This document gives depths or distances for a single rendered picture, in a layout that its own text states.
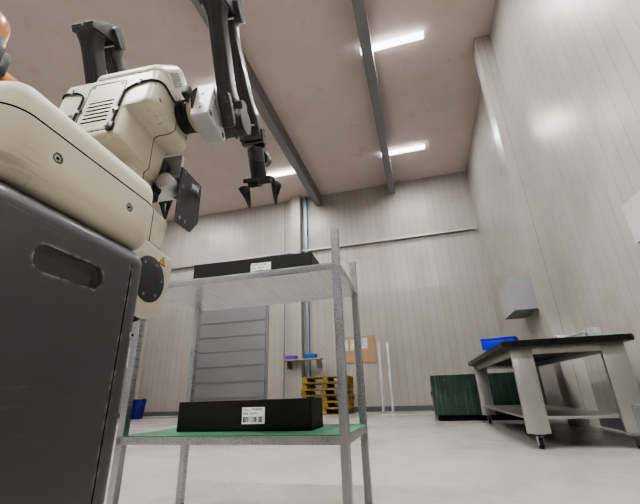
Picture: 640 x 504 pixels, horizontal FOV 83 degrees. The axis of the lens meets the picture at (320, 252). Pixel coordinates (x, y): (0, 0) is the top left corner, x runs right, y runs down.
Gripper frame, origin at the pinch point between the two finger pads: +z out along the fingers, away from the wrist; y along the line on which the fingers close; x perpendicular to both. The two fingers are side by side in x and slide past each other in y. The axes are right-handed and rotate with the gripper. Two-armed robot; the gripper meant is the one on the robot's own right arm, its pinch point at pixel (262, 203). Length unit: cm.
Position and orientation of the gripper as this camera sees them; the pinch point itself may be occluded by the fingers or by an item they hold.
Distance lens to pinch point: 131.6
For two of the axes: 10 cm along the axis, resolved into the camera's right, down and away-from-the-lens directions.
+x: -1.6, 0.9, -9.8
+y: -9.8, 1.1, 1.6
